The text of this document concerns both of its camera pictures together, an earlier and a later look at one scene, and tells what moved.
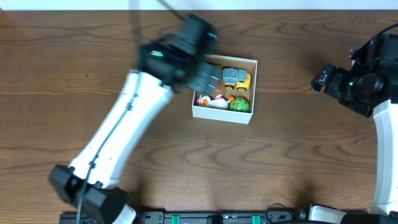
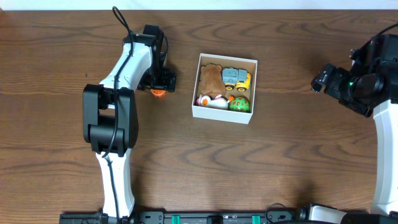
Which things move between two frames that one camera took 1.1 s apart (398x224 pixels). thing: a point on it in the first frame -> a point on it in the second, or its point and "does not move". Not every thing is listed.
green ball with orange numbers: (240, 104) does not move
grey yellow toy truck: (238, 78) does not move
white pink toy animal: (219, 102) does not move
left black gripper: (204, 78) -> (163, 83)
